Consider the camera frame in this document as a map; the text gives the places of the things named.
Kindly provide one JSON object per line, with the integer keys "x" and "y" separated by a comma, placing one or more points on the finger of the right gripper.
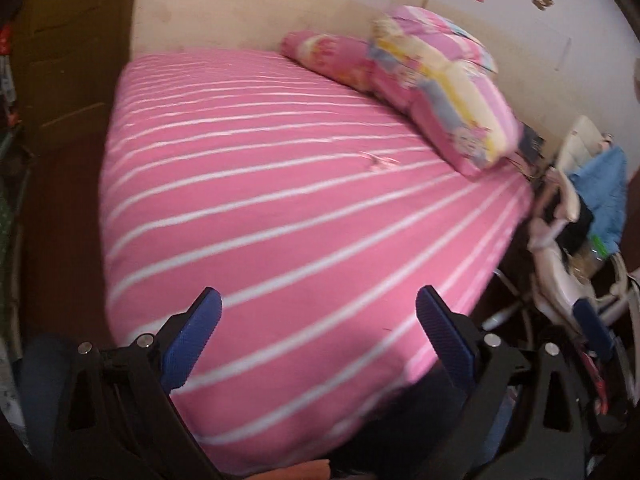
{"x": 593, "y": 329}

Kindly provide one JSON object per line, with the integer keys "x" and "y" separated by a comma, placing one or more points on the white office chair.
{"x": 567, "y": 263}

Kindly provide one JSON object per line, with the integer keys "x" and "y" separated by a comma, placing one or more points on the pink striped bed mattress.
{"x": 317, "y": 213}

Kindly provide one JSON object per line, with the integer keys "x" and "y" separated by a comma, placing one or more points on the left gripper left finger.
{"x": 116, "y": 418}

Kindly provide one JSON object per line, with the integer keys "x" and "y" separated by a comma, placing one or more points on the pink yellow folded quilt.
{"x": 443, "y": 78}

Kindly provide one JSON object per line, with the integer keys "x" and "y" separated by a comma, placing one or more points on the beige headboard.
{"x": 531, "y": 84}

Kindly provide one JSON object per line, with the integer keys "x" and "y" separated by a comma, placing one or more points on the pink floral pillow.
{"x": 343, "y": 59}

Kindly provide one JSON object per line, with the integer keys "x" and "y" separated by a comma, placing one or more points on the blue cloth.
{"x": 602, "y": 185}

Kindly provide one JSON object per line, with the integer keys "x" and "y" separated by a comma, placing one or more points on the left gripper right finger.
{"x": 521, "y": 416}

